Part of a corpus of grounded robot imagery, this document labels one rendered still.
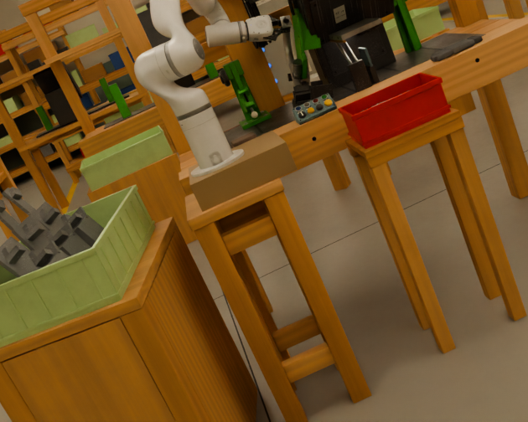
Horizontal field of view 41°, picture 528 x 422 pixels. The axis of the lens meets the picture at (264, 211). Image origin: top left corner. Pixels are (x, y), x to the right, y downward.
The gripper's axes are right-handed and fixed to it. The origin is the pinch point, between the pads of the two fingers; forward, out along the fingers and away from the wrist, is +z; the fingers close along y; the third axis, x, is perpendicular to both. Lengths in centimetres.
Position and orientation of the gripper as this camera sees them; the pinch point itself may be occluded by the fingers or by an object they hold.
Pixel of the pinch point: (284, 25)
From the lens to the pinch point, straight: 291.5
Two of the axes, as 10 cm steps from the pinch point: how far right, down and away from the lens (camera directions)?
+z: 9.8, -1.6, 1.0
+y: -1.9, -8.6, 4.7
